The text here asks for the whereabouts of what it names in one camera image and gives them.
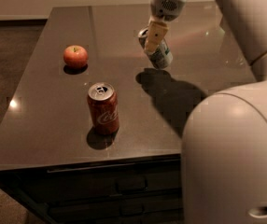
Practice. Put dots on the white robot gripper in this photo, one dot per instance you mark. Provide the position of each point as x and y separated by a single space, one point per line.
165 6

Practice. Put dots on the white green 7up can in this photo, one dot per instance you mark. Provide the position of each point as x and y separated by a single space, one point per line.
162 57

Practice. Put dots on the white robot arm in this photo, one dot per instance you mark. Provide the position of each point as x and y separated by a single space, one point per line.
224 145

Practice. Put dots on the red Coca-Cola can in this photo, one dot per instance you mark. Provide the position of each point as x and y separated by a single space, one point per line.
103 105

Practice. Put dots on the red apple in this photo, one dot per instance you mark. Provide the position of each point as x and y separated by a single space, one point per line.
75 57

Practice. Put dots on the dark cabinet with drawers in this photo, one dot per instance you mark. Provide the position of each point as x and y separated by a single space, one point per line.
86 194

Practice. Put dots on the black drawer handle left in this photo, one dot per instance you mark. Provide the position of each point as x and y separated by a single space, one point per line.
131 185

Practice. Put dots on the black drawer handle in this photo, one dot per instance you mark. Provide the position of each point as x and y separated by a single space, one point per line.
130 211
131 185

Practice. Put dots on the black lower drawer handle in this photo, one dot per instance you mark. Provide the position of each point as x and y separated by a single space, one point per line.
130 211

